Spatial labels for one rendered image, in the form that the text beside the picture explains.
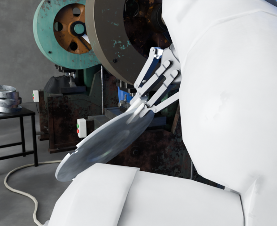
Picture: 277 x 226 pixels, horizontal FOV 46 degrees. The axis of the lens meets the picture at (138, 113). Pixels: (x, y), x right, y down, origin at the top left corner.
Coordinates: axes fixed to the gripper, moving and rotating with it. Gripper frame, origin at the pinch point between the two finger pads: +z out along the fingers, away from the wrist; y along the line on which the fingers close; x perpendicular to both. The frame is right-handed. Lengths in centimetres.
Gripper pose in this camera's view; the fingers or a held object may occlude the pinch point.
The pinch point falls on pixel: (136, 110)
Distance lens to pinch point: 72.8
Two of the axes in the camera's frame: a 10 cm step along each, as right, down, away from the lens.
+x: -5.8, 1.7, -8.0
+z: -5.7, 6.1, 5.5
